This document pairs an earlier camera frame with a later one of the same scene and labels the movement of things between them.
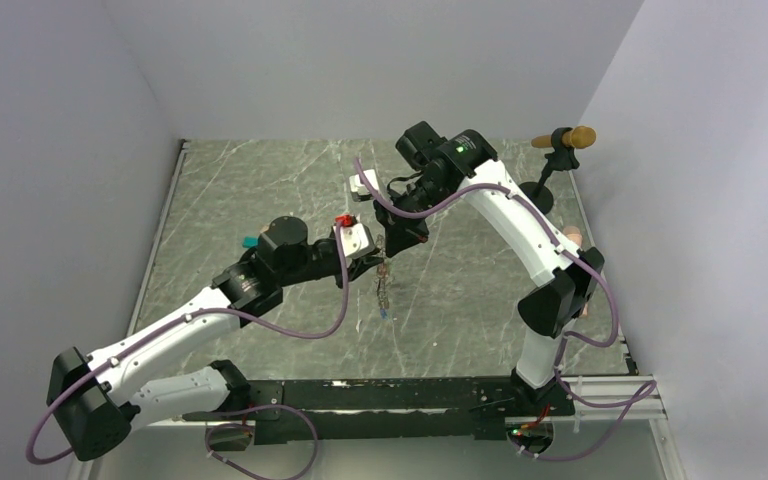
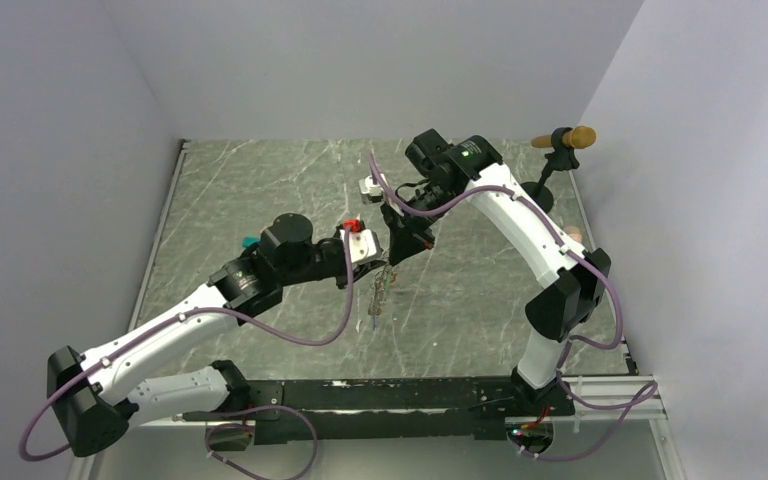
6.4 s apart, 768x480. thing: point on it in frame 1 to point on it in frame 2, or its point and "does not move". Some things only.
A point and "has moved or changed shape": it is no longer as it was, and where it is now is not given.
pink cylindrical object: x=576 y=235 does not move
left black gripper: x=360 y=265 does not move
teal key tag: x=250 y=241 does not move
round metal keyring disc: x=382 y=275 has moved or changed shape
